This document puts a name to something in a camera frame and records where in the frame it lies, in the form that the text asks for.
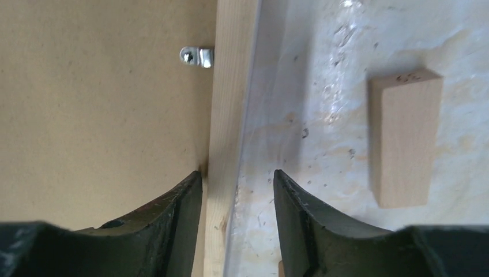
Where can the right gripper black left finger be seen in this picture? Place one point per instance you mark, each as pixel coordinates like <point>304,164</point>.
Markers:
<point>156,239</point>

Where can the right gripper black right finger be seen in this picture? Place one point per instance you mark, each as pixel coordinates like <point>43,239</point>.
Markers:
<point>318,240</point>

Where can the brown frame backing board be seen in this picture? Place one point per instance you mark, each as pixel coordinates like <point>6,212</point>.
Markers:
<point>98,114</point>

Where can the wooden picture frame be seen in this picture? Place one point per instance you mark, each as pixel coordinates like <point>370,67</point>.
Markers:
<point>236,32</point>

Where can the light wooden block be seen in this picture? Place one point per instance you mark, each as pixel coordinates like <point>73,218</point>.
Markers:
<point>403,118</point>

